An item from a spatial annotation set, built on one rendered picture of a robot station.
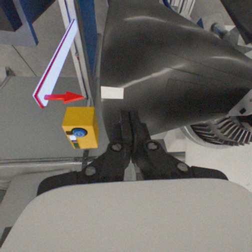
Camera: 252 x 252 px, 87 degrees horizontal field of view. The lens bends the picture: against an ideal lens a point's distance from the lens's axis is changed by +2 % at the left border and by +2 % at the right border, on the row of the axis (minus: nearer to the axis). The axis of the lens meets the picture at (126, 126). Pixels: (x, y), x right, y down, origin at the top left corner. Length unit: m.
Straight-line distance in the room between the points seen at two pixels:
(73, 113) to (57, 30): 1.07
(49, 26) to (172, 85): 1.36
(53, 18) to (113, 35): 1.29
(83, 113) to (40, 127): 0.73
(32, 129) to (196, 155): 1.07
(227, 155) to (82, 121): 0.52
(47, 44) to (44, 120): 0.70
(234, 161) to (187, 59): 0.48
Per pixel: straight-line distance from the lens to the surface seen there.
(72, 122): 0.48
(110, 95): 0.20
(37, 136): 1.15
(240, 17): 0.39
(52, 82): 0.27
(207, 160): 0.55
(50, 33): 1.52
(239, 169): 0.64
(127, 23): 0.19
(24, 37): 0.50
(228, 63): 0.24
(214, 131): 0.43
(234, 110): 0.33
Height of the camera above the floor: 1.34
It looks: 37 degrees down
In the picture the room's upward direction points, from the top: 175 degrees clockwise
